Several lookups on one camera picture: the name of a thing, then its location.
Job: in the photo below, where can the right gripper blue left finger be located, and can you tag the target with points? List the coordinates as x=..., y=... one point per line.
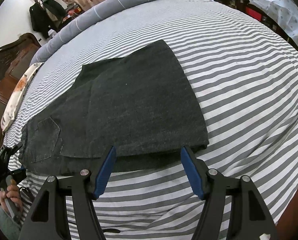
x=47, y=218

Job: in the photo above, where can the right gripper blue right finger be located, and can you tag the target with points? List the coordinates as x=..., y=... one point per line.
x=249, y=216

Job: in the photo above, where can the black denim pants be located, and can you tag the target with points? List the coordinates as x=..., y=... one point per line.
x=141, y=104

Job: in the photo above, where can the green sleeve forearm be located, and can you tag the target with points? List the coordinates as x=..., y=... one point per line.
x=8, y=226

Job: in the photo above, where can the person's left hand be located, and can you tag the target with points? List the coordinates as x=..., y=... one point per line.
x=12, y=194

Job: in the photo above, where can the floral pillow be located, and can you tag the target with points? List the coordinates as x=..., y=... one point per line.
x=17, y=97

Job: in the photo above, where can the dark wooden headboard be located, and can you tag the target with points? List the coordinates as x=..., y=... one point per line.
x=15, y=59

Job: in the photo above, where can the grey white striped bedsheet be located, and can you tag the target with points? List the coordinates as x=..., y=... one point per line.
x=245, y=78

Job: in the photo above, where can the black hanging jacket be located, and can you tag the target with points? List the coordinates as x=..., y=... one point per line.
x=41, y=21

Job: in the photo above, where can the grey rolled duvet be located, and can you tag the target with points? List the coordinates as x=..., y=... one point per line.
x=92, y=16

